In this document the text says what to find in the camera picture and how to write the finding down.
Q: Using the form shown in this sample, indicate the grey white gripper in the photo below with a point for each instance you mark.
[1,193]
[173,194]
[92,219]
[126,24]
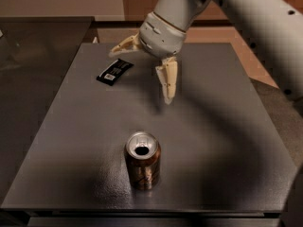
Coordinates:
[161,36]

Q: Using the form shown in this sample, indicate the orange soda can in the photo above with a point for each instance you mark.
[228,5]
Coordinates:
[142,155]

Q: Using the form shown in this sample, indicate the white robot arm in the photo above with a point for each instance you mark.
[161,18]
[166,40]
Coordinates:
[272,28]

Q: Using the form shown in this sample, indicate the black snack bar wrapper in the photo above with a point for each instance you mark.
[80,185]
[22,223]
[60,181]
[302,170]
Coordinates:
[114,71]

